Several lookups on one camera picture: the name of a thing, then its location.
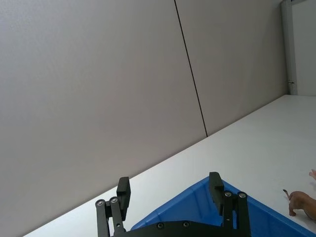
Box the pale grey wall post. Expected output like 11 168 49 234
279 0 300 96

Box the blue plastic bin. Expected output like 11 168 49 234
130 176 316 237

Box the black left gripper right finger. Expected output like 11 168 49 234
208 171 251 237

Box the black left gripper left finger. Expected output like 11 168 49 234
95 176 131 237

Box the brown toy animal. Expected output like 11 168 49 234
282 189 316 222

